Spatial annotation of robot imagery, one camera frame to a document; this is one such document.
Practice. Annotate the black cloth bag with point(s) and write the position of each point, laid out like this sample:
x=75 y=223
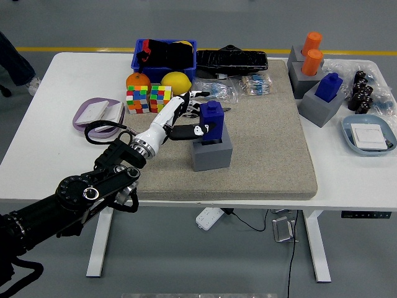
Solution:
x=173 y=56

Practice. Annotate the person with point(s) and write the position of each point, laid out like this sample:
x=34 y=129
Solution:
x=15 y=68

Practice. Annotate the blue square seal with knob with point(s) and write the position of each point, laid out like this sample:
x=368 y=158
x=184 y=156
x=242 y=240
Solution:
x=328 y=88
x=215 y=118

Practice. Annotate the grey cube seal holder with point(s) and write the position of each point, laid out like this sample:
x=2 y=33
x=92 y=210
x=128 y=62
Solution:
x=293 y=59
x=316 y=111
x=302 y=85
x=211 y=158

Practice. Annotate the white black-fingered left robot hand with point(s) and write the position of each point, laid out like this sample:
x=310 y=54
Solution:
x=158 y=124

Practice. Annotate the blue plastic bin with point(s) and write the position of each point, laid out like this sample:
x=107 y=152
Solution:
x=155 y=74

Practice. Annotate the grey-brown table mat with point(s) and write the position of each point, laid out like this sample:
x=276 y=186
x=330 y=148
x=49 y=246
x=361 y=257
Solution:
x=263 y=170

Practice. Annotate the yellow lemon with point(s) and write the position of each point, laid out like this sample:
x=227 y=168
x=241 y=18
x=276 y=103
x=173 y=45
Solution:
x=176 y=82

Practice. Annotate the orange cylinder seal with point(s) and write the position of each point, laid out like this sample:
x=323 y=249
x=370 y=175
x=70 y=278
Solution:
x=312 y=42
x=312 y=63

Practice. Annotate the light blue dish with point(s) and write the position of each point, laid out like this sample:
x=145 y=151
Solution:
x=347 y=136

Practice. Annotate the metal bracket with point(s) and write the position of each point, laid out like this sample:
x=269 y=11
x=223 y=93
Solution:
x=283 y=229

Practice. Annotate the purple dish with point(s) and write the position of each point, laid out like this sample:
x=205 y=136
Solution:
x=80 y=108

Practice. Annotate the black wrapped keyboard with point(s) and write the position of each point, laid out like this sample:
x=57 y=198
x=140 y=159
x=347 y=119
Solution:
x=232 y=62

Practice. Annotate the multicolour puzzle cube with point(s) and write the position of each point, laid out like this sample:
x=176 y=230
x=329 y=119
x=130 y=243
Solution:
x=138 y=99
x=159 y=97

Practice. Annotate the clear bag of black capacitors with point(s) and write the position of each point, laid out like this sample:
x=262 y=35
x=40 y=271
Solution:
x=359 y=93

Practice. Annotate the yellow item in bin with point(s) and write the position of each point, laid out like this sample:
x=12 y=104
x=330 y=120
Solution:
x=186 y=42

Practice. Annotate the clear bag of blue parts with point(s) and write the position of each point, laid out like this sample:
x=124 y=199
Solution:
x=384 y=104

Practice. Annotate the clear bag of blue resistors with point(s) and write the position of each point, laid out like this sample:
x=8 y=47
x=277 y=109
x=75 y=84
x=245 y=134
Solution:
x=220 y=90

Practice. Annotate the black table control panel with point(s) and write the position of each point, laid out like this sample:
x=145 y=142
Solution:
x=366 y=214

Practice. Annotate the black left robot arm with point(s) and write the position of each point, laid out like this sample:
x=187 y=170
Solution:
x=77 y=189

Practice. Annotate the clear bag of tan resistors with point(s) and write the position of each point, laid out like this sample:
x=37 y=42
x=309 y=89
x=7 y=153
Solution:
x=256 y=84

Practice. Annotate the small metal hand tool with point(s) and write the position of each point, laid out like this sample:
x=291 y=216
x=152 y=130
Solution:
x=227 y=109

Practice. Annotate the white power strip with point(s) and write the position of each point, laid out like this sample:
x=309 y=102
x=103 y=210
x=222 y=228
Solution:
x=208 y=218

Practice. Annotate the white wall switch panel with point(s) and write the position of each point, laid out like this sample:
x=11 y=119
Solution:
x=91 y=112
x=369 y=136
x=114 y=111

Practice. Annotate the white table leg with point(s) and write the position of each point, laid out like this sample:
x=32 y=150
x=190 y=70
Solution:
x=318 y=248
x=99 y=248

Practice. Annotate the orange fruit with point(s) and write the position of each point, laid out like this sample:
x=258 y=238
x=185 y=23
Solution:
x=136 y=80

